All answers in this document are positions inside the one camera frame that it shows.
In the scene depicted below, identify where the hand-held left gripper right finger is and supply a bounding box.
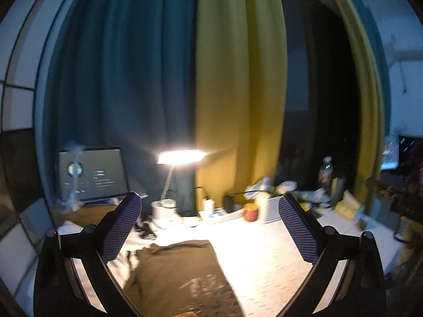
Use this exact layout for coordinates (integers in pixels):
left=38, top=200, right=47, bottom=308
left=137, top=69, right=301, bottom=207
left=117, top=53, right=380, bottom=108
left=276, top=193, right=387, bottom=317

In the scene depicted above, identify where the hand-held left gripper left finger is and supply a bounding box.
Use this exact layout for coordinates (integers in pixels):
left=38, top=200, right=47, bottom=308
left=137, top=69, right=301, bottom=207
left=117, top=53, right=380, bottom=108
left=33, top=192, right=144, bottom=317

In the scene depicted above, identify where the dark brown shirt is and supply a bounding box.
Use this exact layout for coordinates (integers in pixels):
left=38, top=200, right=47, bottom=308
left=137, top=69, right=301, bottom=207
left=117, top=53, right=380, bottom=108
left=124, top=239, right=245, bottom=317

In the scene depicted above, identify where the white perforated basket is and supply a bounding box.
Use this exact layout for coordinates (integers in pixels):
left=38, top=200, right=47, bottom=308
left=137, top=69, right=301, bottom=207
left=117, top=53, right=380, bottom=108
left=263, top=195, right=281, bottom=224

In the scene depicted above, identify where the pale plastic packet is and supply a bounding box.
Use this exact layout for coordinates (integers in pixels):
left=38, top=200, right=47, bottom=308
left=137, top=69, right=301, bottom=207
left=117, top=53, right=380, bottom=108
left=297, top=188, right=331, bottom=205

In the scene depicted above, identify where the white table cover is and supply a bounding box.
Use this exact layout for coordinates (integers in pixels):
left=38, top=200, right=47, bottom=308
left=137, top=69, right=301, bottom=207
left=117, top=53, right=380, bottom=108
left=13, top=205, right=407, bottom=317

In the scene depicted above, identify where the white desk lamp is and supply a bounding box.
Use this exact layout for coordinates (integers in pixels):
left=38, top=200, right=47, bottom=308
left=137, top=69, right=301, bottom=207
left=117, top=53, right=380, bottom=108
left=151, top=150, right=208, bottom=228

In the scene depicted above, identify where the red yellow can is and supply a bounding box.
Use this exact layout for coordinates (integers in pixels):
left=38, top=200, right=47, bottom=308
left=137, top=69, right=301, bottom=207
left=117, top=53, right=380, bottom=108
left=244, top=203, right=260, bottom=222

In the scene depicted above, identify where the steel cup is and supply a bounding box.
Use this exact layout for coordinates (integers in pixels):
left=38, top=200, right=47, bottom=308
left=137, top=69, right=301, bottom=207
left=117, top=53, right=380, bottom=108
left=330, top=176, right=346, bottom=202

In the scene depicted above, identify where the laptop screen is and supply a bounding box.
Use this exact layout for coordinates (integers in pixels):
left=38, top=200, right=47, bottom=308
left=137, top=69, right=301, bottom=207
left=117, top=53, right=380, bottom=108
left=57, top=147, right=130, bottom=203

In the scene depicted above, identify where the clear water bottle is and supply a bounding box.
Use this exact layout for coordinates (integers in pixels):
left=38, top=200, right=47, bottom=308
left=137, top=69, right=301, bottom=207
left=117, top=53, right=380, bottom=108
left=318, top=156, right=334, bottom=195

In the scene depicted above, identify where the black charger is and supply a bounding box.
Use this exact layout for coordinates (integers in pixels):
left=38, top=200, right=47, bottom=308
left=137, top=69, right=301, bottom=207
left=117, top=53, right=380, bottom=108
left=223, top=194, right=243, bottom=213

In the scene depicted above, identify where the white power strip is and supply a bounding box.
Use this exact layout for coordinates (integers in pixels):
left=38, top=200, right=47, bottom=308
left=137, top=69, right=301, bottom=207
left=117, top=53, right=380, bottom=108
left=198, top=206, right=247, bottom=223

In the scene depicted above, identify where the small bright screen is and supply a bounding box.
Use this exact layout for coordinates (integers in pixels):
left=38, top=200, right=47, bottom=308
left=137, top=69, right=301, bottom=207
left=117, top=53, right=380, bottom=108
left=380, top=135, right=400, bottom=171

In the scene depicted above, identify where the dark monitor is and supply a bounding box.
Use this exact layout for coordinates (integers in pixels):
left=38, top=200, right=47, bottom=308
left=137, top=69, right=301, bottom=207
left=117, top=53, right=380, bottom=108
left=398, top=135, right=423, bottom=175

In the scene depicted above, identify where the teal curtain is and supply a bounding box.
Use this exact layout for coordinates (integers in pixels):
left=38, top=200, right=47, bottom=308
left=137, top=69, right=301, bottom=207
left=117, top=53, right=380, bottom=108
left=36, top=0, right=202, bottom=212

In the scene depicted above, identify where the narrow yellow curtain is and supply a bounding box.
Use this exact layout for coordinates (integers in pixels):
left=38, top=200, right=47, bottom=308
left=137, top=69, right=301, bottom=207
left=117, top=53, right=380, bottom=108
left=317, top=0, right=385, bottom=202

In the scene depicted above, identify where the window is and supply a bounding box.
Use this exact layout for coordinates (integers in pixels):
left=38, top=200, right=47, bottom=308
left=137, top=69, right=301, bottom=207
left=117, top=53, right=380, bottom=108
left=0, top=0, right=83, bottom=271

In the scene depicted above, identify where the wide yellow curtain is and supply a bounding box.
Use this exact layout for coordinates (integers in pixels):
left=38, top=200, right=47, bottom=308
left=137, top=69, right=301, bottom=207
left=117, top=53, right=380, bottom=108
left=195, top=0, right=288, bottom=212

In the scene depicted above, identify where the black cable bundle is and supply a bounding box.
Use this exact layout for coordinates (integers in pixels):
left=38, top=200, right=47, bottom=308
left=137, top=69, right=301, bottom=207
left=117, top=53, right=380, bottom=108
left=135, top=215, right=157, bottom=240

